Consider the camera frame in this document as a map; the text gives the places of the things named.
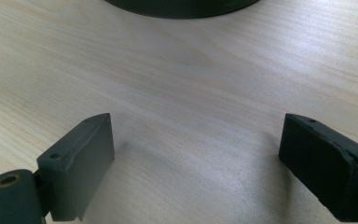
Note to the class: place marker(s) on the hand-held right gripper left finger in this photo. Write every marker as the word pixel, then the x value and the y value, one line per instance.
pixel 77 174

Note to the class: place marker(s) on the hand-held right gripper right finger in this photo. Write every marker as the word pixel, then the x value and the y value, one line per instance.
pixel 326 171

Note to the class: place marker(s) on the dark round object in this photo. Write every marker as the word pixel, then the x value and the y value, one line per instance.
pixel 180 7

